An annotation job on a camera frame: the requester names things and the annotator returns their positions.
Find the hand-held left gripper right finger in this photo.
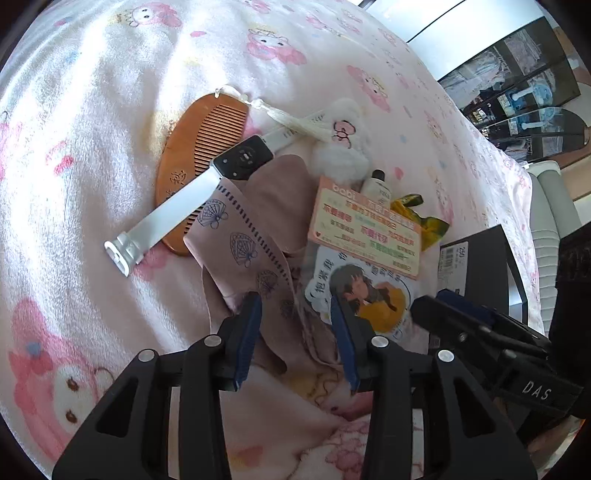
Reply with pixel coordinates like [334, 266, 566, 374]
[330, 295, 539, 480]

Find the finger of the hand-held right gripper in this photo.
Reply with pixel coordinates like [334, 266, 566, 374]
[410, 295, 552, 393]
[436, 288, 525, 330]

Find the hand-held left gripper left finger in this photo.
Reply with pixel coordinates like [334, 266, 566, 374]
[52, 292, 264, 480]

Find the black cardboard box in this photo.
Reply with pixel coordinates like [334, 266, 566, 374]
[427, 224, 529, 352]

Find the cartoon girl sticker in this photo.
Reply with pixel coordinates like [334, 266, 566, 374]
[304, 244, 416, 335]

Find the green yellow snack packet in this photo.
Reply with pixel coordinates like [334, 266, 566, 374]
[390, 194, 451, 252]

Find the pink printed card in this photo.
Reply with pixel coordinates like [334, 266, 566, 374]
[307, 176, 423, 281]

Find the pink shell-print scarf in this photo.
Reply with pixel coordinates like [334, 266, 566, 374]
[184, 154, 342, 370]

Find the small white bottle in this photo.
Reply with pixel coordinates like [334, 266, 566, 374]
[360, 169, 393, 208]

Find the white strap smart watch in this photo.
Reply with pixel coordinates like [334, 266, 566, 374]
[104, 110, 326, 278]

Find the white plush hair clip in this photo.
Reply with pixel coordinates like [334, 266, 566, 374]
[309, 98, 370, 183]

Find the wooden comb with tassel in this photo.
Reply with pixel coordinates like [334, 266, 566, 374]
[154, 85, 333, 257]

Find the grey padded headboard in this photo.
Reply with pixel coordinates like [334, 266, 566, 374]
[526, 161, 585, 333]

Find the dark glass display cabinet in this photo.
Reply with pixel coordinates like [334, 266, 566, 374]
[436, 14, 591, 162]

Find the pink cartoon printed blanket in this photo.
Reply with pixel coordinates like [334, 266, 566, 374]
[0, 0, 546, 480]

